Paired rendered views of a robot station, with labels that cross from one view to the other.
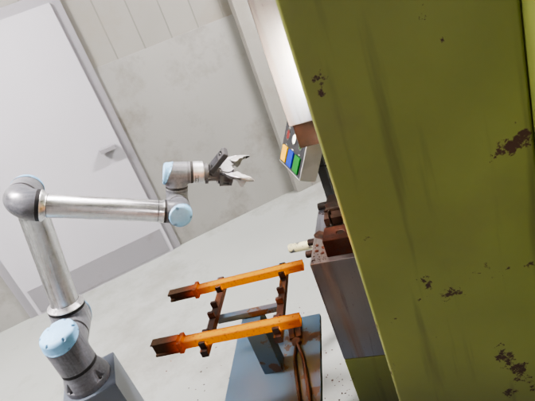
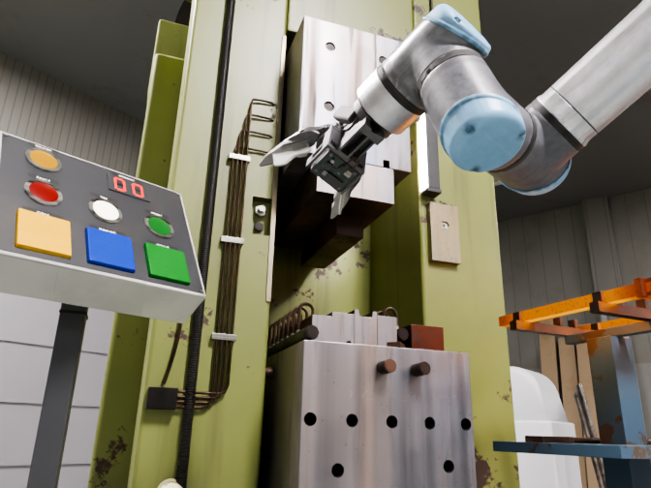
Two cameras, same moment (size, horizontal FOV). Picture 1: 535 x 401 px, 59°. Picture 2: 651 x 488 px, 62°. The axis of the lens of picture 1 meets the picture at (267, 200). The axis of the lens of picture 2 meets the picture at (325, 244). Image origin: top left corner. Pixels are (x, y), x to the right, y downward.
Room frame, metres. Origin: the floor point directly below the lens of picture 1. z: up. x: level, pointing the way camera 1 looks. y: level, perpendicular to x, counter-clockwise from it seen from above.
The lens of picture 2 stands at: (2.32, 0.68, 0.74)
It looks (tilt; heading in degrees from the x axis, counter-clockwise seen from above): 19 degrees up; 232
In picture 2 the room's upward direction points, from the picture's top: 2 degrees clockwise
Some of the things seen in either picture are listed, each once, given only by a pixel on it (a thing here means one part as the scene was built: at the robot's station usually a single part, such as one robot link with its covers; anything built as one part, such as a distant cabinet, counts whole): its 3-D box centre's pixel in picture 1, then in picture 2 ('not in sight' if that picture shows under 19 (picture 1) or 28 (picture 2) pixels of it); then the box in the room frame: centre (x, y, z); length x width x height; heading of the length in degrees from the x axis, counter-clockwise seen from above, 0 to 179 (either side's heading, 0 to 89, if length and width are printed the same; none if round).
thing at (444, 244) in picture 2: not in sight; (443, 233); (1.20, -0.21, 1.27); 0.09 x 0.02 x 0.17; 161
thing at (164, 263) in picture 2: (297, 165); (166, 265); (1.98, -0.18, 1.01); 0.07 x 0.05 x 0.07; 6
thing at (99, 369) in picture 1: (83, 371); not in sight; (1.59, 0.95, 0.65); 0.19 x 0.19 x 0.10
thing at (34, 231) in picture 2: (285, 153); (43, 235); (2.18, -0.16, 1.01); 0.07 x 0.05 x 0.07; 6
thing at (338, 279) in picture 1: (404, 269); (341, 454); (1.41, -0.38, 0.69); 0.56 x 0.38 x 0.45; 71
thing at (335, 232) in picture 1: (342, 239); (415, 343); (1.35, -0.19, 0.95); 0.12 x 0.09 x 0.07; 71
